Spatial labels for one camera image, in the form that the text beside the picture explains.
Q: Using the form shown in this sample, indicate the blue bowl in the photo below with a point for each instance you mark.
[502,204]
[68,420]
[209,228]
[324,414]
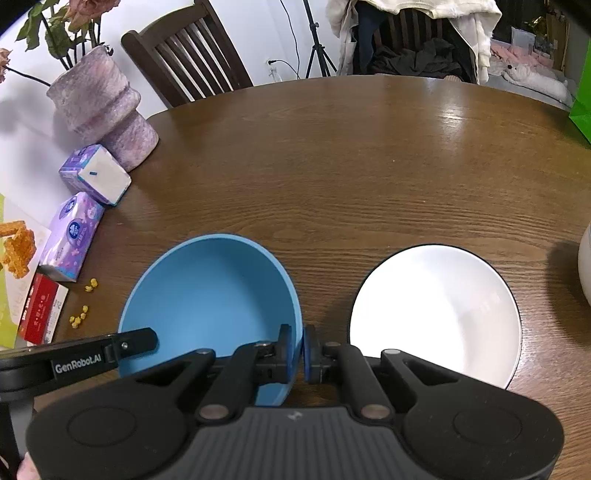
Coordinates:
[203,286]

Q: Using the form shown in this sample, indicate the white wall socket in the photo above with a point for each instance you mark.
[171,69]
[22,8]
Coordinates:
[274,69]

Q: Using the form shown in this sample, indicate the dark wooden chair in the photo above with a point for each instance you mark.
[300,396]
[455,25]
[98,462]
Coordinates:
[411,27]
[194,50]

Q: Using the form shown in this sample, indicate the white plush toy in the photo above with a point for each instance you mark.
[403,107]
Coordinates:
[531,78]

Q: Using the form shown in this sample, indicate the white bowl black rim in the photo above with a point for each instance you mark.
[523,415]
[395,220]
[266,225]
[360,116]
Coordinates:
[585,267]
[434,314]

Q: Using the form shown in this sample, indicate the yellow-green snack bag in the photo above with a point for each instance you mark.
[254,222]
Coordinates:
[18,258]

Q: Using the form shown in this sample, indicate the black garment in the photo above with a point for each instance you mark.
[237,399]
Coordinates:
[425,60]

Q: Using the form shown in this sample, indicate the green paper bag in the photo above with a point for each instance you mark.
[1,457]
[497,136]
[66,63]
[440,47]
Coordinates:
[582,106]

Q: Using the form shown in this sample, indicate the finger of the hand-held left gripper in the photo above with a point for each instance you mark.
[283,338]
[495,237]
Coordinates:
[136,344]

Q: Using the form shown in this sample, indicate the black light stand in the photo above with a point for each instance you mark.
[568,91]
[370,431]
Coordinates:
[318,41]

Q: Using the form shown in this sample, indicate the purple tissue pack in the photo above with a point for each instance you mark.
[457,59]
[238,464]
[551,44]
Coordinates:
[99,177]
[69,240]

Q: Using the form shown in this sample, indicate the chair draped with clothes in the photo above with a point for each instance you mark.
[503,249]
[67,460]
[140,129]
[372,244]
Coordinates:
[480,37]

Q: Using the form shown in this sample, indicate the purple textured vase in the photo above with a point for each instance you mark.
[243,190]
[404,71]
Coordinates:
[101,110]

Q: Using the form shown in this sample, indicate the pile of pink clothes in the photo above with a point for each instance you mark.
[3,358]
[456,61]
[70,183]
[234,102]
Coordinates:
[517,53]

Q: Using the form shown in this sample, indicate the bunch of dried pink roses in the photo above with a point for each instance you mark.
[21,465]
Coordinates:
[69,27]

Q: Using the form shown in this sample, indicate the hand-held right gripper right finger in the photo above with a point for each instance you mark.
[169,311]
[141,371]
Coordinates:
[310,355]

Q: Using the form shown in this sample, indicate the person's left hand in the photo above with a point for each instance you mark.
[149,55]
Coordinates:
[27,470]

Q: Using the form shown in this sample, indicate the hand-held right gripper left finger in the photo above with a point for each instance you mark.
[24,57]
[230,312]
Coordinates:
[286,350]

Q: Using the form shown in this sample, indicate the red box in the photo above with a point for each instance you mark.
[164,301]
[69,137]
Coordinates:
[41,309]

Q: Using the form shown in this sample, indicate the scattered yellow corn kernels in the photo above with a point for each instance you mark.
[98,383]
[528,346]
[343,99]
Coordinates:
[83,316]

